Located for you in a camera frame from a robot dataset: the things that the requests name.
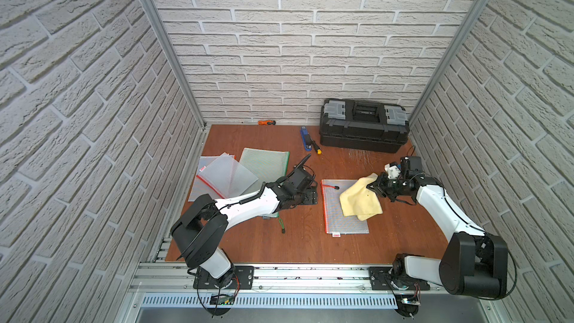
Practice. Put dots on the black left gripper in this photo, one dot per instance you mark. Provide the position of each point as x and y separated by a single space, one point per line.
309 189

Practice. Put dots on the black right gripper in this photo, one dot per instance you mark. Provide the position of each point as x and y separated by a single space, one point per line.
378 186

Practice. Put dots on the yellow wiping cloth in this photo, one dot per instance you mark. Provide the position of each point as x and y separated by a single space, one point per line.
359 201

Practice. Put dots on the white red zip document bag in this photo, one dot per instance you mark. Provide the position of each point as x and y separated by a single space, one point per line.
227 177

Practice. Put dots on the red zip mesh document bag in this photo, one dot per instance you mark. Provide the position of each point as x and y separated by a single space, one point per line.
199 187

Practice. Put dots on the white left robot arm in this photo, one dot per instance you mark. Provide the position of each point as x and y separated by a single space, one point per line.
200 229

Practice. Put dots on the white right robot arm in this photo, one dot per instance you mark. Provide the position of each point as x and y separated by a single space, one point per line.
475 262

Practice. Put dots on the green zip mesh document bag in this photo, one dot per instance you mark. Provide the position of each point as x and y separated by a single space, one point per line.
266 165

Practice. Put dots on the yellow black screwdriver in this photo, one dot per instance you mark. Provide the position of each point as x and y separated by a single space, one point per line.
316 148

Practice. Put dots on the blue utility knife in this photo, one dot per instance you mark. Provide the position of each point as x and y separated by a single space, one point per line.
306 139

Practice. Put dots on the black plastic toolbox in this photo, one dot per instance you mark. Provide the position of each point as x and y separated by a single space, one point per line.
363 125

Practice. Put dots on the orange black tool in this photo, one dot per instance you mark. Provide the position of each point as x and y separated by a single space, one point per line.
267 123

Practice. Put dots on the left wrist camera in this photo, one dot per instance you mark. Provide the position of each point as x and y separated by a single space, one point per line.
299 179

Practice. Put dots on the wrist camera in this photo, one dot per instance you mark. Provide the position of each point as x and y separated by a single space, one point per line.
409 167
299 179

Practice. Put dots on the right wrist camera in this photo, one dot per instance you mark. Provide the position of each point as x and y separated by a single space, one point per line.
409 167

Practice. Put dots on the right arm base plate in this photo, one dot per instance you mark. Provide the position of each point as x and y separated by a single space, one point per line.
382 278

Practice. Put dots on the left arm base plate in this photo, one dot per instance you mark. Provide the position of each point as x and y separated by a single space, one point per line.
241 277

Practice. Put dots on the aluminium front rail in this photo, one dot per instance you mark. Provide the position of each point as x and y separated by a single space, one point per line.
271 278

